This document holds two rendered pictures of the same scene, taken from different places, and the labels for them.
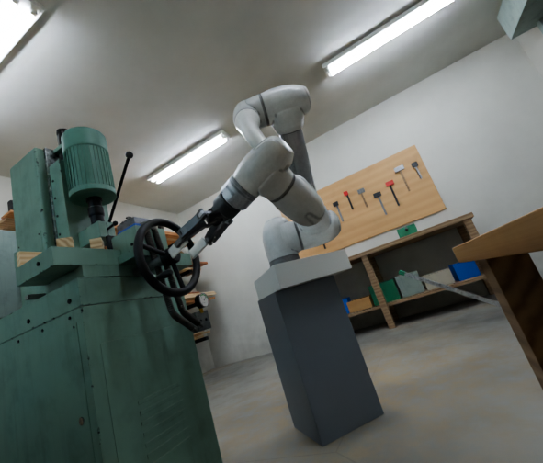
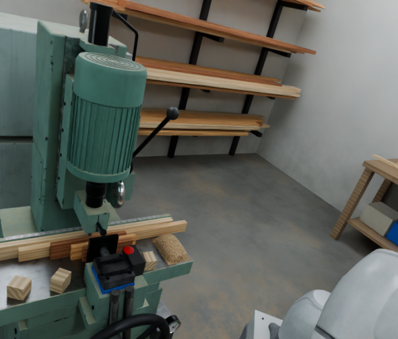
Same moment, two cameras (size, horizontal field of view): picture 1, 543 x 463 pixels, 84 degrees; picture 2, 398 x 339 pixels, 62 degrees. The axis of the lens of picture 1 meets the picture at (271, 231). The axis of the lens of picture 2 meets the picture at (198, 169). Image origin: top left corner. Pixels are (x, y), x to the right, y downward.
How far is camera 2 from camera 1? 1.27 m
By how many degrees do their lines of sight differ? 48
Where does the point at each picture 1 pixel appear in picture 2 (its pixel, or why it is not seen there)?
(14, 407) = not seen: hidden behind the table
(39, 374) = not seen: hidden behind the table
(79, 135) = (93, 86)
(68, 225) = (64, 183)
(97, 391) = not seen: outside the picture
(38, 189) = (46, 107)
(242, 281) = (337, 102)
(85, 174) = (86, 155)
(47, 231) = (48, 167)
